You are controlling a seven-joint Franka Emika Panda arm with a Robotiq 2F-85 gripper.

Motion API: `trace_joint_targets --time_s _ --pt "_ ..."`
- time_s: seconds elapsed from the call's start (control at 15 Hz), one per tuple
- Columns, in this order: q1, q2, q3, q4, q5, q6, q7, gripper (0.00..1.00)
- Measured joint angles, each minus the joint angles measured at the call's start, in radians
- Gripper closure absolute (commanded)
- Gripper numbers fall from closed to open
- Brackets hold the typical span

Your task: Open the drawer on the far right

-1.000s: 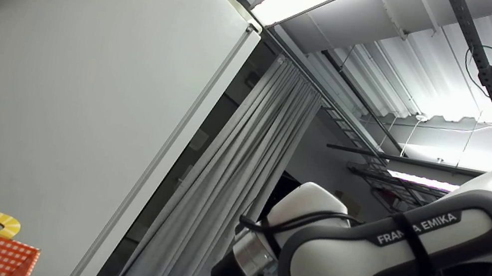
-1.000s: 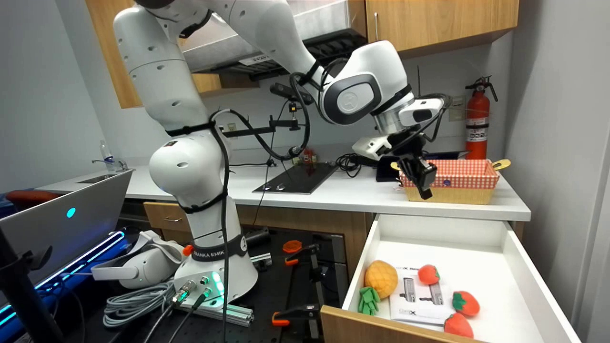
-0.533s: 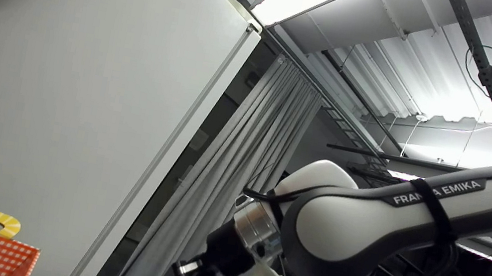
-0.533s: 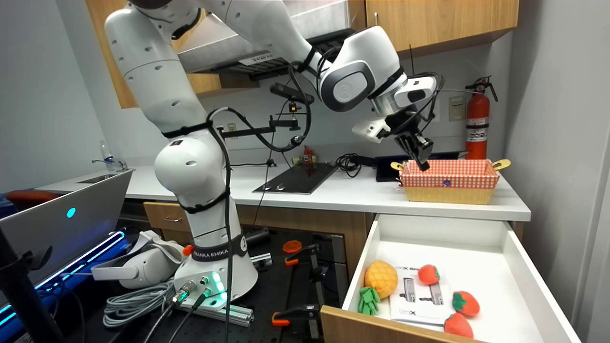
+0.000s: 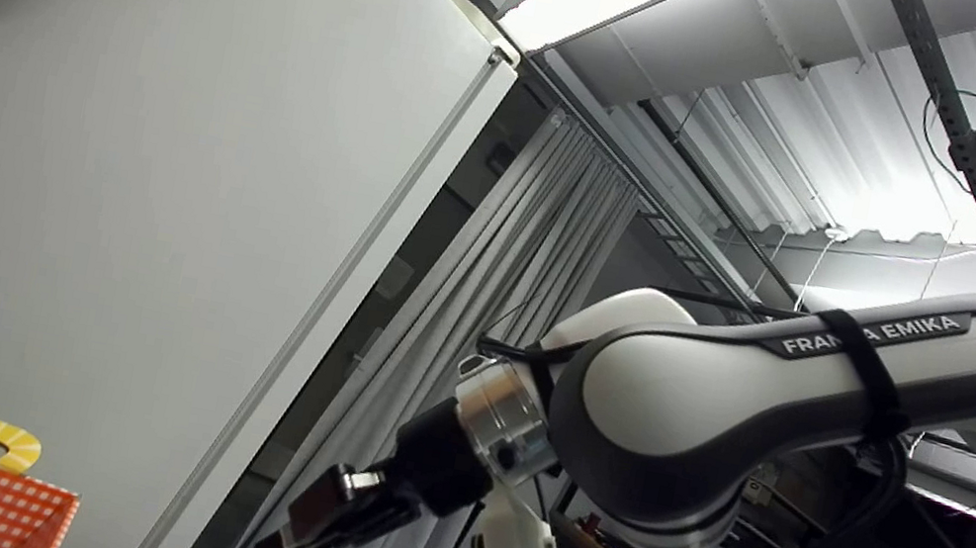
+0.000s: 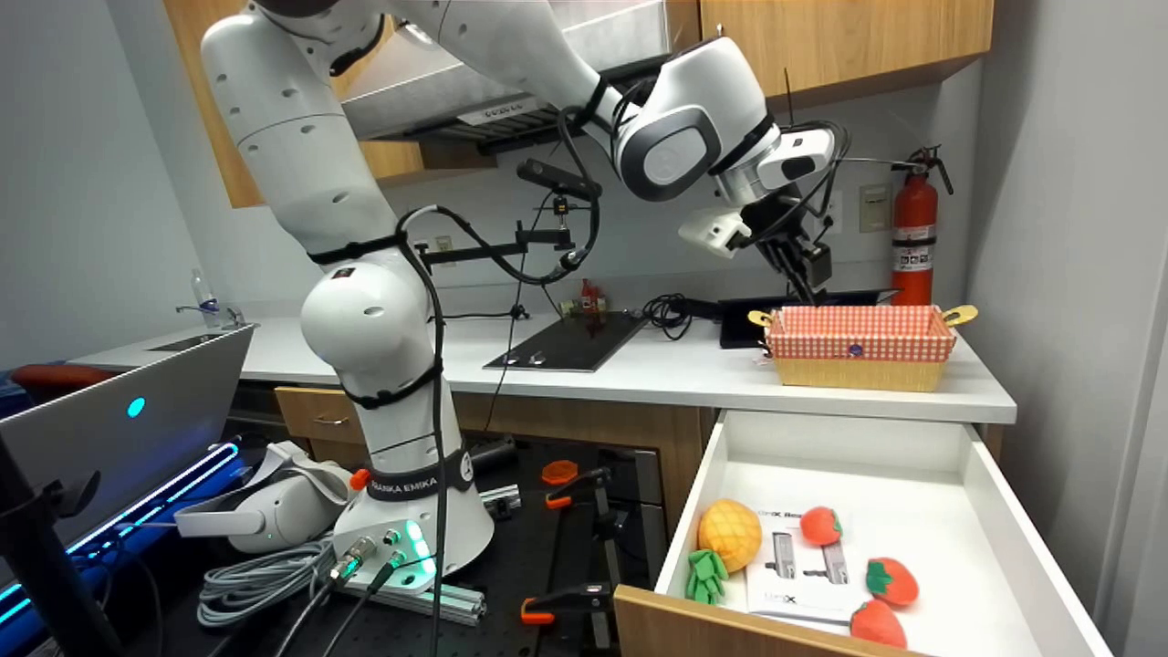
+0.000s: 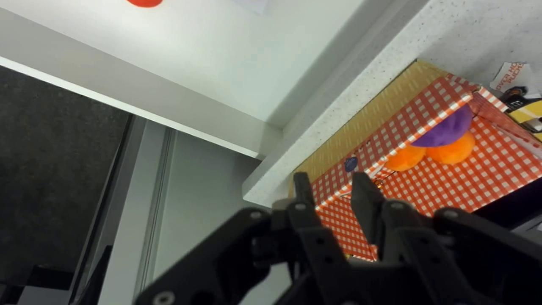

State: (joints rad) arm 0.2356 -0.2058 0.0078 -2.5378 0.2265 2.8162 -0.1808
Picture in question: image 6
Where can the wall socket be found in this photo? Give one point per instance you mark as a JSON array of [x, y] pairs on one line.
[[443, 248], [874, 208]]

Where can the red fire extinguisher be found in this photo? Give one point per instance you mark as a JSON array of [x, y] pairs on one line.
[[914, 237]]

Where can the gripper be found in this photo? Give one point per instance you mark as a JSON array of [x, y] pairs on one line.
[[776, 217]]

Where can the camera on mount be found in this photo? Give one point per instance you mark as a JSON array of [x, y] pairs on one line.
[[557, 180]]

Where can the white headset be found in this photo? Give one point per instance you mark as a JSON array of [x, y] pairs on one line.
[[274, 511]]

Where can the white booklet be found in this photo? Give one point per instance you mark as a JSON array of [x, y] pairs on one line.
[[803, 584]]

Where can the large white drawer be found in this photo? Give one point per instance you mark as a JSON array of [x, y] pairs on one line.
[[958, 493]]

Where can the green toy leaves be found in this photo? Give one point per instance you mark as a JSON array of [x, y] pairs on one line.
[[705, 577]]

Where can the tap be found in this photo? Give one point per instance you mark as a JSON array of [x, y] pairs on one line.
[[214, 313]]

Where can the small wooden drawer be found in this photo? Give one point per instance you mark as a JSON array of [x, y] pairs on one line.
[[319, 411]]

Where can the basket with red checked lining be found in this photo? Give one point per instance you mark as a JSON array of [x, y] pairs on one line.
[[858, 351]]

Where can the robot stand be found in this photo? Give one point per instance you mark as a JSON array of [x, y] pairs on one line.
[[538, 566]]

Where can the black oven door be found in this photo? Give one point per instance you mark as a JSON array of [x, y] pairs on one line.
[[639, 511]]

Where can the orange and black clamp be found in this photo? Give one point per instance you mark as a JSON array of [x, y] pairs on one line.
[[579, 484], [566, 602]]

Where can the wooden wall cabinet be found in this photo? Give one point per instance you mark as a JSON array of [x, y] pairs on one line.
[[210, 100], [849, 36]]

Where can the steel range hood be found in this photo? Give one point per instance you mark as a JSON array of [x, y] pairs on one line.
[[584, 36]]

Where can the orange knob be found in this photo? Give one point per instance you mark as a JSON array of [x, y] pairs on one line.
[[559, 473]]

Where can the clear plastic bottle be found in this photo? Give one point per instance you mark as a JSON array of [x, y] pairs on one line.
[[203, 297]]

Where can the sink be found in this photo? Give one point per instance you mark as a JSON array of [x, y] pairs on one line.
[[182, 342]]

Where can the black cooktop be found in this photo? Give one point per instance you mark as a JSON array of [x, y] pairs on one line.
[[570, 342]]

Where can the grey laptop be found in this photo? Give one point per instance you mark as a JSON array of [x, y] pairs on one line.
[[109, 429]]

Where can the aluminium rail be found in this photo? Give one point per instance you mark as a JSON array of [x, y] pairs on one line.
[[438, 602]]

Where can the small red bottles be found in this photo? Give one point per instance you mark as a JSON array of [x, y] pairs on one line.
[[591, 297]]

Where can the toy pineapple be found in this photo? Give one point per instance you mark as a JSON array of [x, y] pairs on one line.
[[730, 534]]

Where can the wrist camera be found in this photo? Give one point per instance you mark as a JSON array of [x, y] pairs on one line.
[[712, 231]]

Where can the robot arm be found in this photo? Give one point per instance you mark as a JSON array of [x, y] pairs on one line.
[[310, 182]]

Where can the toy strawberry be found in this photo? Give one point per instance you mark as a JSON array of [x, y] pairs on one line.
[[820, 526], [892, 582], [879, 625]]

